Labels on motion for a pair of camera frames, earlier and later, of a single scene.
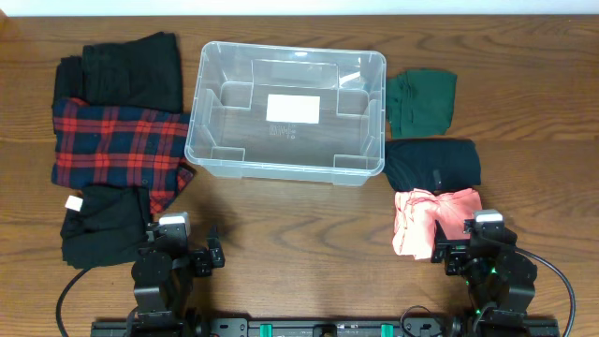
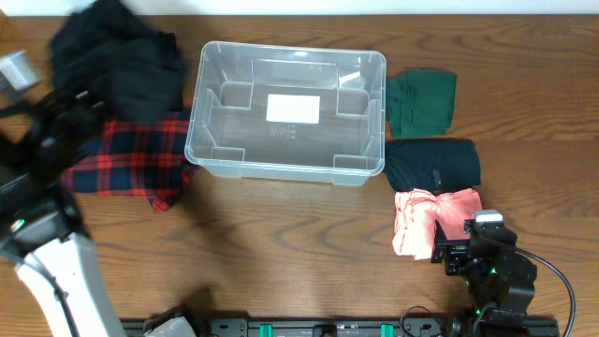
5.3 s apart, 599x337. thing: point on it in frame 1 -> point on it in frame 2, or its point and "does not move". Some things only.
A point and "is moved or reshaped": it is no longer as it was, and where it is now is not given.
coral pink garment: x=416 y=212 does not move
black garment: x=139 y=75 is moved or reshaped
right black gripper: x=457 y=250 does not move
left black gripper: x=204 y=260 -> x=65 y=120
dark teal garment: x=431 y=164 does not move
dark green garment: x=420 y=103 does not move
